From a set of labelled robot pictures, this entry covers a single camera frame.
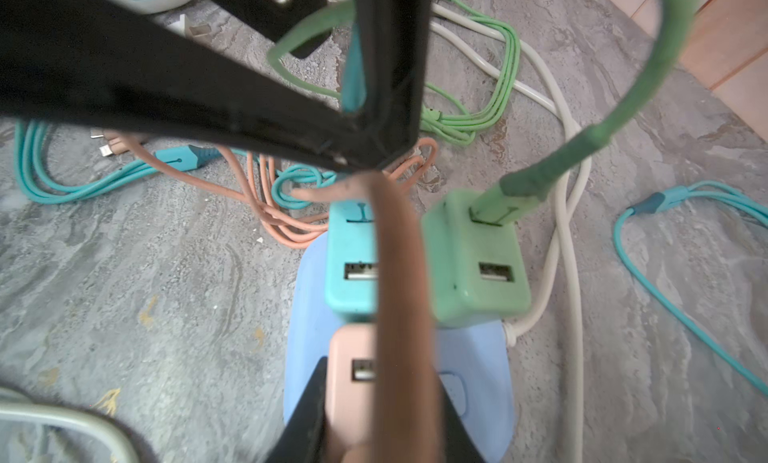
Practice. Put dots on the blue power strip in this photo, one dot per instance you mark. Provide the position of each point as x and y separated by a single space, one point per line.
472 361

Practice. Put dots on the green charger plug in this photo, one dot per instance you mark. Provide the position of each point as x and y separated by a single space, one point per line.
477 271

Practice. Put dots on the teal charger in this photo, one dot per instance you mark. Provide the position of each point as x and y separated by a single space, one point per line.
351 263

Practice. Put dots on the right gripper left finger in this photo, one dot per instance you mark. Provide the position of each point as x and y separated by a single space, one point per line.
302 440

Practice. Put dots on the pink charger plug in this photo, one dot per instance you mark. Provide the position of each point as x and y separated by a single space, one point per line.
350 384

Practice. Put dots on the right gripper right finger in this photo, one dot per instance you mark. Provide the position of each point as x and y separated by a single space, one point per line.
457 444

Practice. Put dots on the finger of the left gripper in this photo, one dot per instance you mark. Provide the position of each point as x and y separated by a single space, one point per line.
95 63

